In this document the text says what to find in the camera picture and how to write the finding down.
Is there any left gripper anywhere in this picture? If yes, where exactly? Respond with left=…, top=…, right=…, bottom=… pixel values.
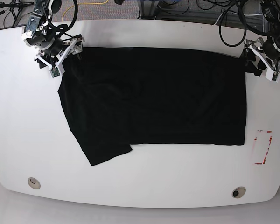
left=240, top=37, right=280, bottom=76

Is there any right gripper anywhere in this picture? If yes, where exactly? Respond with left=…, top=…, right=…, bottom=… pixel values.
left=34, top=35, right=84, bottom=69

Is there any black T-shirt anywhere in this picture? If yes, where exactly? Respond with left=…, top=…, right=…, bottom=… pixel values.
left=58, top=47, right=247, bottom=166

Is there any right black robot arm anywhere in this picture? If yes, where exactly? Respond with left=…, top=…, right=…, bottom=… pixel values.
left=21, top=0, right=84, bottom=77

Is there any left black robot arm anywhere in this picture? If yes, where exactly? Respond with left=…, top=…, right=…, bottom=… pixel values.
left=216, top=0, right=280, bottom=82

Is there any black tripod stand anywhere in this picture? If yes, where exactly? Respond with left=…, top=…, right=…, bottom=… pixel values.
left=0, top=0, right=34, bottom=28

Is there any red tape rectangle marking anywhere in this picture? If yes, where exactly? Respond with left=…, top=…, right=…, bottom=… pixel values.
left=252, top=130, right=273, bottom=165

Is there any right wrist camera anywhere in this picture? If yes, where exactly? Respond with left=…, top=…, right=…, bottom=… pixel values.
left=49, top=65, right=64, bottom=78

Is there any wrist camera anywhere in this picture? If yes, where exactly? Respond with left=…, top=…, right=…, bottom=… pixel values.
left=49, top=65, right=64, bottom=78
left=265, top=68, right=280, bottom=82

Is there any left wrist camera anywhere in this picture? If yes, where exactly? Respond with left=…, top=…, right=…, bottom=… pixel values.
left=265, top=68, right=280, bottom=82

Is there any white cable on floor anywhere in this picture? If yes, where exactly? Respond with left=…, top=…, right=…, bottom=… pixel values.
left=213, top=11, right=263, bottom=26

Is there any yellow cable on floor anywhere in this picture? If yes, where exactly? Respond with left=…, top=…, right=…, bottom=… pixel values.
left=62, top=0, right=109, bottom=22

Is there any aluminium frame post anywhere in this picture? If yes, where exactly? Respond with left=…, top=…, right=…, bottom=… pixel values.
left=137, top=0, right=160, bottom=19

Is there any left table cable grommet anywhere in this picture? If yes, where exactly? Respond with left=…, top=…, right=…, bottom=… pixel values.
left=28, top=177, right=41, bottom=190

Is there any table cable grommet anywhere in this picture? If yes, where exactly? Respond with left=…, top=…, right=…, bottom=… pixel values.
left=28, top=177, right=41, bottom=190
left=231, top=186, right=246, bottom=199

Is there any right table cable grommet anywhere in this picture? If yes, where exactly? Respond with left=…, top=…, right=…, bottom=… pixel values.
left=231, top=186, right=246, bottom=199

